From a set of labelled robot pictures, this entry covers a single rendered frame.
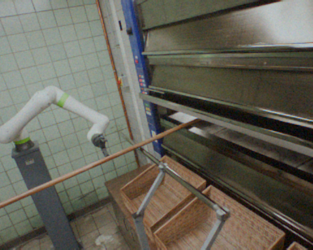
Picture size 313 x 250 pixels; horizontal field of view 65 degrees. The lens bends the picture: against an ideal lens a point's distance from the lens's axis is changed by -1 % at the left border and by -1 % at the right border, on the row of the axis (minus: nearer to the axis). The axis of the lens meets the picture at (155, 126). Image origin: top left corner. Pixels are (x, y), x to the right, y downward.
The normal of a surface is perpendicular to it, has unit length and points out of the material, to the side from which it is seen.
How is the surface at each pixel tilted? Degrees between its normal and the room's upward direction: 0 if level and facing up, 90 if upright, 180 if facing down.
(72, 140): 90
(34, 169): 90
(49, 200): 90
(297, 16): 69
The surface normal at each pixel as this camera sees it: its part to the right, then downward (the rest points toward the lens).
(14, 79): 0.45, 0.23
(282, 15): -0.87, -0.01
